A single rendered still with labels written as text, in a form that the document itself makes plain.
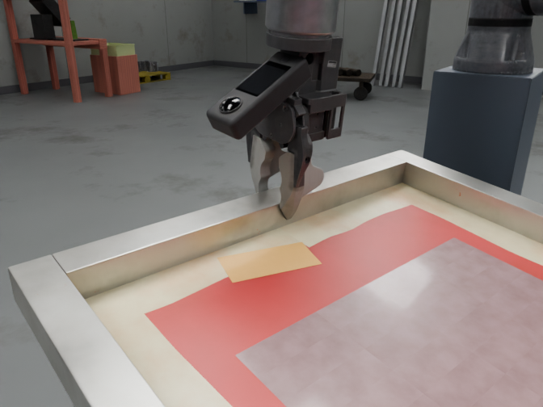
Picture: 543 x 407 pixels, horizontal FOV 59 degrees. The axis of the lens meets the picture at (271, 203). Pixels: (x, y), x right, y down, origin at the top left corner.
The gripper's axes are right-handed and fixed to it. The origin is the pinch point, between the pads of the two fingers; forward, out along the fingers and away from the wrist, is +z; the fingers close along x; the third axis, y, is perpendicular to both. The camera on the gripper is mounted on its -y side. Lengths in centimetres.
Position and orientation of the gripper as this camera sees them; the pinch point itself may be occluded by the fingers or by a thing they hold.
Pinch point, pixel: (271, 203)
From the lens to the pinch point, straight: 59.8
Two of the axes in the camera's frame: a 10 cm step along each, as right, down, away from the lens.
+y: 7.6, -2.5, 6.0
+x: -6.4, -3.9, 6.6
